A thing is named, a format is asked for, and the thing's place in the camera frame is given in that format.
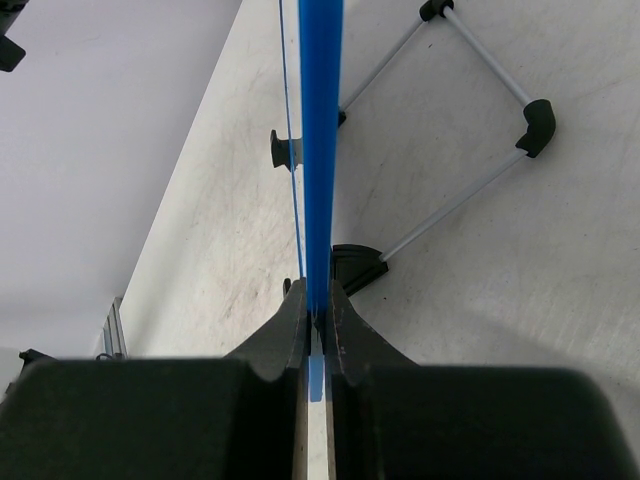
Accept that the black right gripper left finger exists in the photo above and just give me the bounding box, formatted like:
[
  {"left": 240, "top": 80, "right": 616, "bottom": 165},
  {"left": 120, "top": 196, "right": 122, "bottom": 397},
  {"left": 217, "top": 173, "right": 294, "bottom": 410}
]
[{"left": 1, "top": 280, "right": 306, "bottom": 479}]

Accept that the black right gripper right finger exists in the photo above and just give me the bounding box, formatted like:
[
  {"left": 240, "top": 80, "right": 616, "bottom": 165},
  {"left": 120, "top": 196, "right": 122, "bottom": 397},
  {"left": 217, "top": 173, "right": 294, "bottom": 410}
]
[{"left": 324, "top": 283, "right": 623, "bottom": 479}]

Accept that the blue framed whiteboard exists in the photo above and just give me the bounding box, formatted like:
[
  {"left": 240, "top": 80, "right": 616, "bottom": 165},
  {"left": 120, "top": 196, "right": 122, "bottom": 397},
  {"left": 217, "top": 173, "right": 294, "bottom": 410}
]
[{"left": 278, "top": 1, "right": 344, "bottom": 479}]

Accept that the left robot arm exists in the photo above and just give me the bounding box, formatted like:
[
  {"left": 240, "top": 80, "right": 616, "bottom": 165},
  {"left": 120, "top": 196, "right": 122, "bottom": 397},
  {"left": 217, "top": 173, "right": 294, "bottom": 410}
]
[{"left": 0, "top": 0, "right": 29, "bottom": 73}]

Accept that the whiteboard metal stand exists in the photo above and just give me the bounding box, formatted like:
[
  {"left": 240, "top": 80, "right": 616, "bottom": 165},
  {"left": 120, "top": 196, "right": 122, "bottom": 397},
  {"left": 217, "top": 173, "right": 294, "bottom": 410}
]
[{"left": 269, "top": 0, "right": 557, "bottom": 297}]

